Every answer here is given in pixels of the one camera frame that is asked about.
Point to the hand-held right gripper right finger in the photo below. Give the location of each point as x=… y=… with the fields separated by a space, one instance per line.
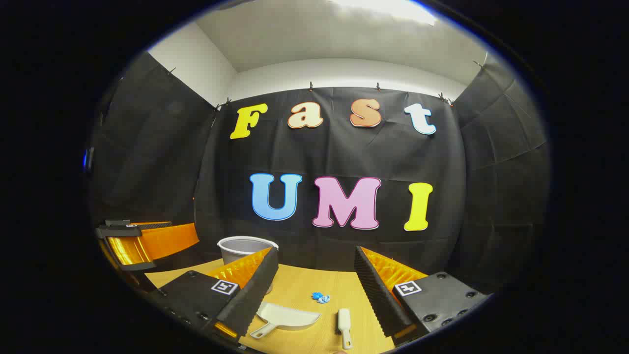
x=376 y=295

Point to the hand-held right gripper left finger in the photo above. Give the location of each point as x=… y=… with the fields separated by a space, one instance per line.
x=255 y=290

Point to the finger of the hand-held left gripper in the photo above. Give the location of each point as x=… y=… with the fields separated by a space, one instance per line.
x=167 y=241
x=128 y=250

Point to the white ribbed garbage bin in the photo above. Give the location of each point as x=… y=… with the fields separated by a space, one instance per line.
x=241 y=253

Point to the white small broom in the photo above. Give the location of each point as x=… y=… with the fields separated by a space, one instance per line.
x=344 y=319

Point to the white small dustpan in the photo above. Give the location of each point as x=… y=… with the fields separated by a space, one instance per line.
x=290 y=317

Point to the light blue paper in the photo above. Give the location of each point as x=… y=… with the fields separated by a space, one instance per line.
x=325 y=299

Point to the wooden desktop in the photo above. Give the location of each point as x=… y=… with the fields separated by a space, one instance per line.
x=295 y=284

